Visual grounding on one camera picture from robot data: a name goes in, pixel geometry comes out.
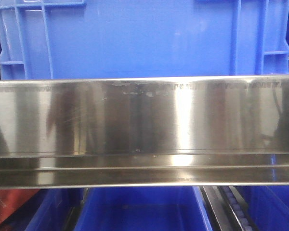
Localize steel shelf front beam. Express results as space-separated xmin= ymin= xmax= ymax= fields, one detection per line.
xmin=0 ymin=75 xmax=289 ymax=189

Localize lower blue bin centre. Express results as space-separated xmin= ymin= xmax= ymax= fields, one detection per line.
xmin=74 ymin=186 xmax=212 ymax=231

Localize blue bin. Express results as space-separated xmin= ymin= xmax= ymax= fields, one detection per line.
xmin=26 ymin=188 xmax=84 ymax=231
xmin=236 ymin=185 xmax=289 ymax=231
xmin=0 ymin=0 xmax=289 ymax=80
xmin=74 ymin=186 xmax=212 ymax=231

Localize lower white roller track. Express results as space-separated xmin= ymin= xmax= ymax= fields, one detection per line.
xmin=219 ymin=186 xmax=253 ymax=231

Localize blue bin upper front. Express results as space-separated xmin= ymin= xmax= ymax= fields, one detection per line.
xmin=0 ymin=0 xmax=289 ymax=80

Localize lower blue bin left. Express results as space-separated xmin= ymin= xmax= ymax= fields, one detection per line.
xmin=26 ymin=188 xmax=84 ymax=231

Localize lower blue bin right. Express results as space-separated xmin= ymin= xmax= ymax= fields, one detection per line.
xmin=236 ymin=185 xmax=289 ymax=231

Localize red object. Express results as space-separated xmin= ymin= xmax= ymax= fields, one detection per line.
xmin=0 ymin=189 xmax=39 ymax=224

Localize lower steel divider rail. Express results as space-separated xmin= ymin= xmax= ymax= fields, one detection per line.
xmin=200 ymin=186 xmax=244 ymax=231

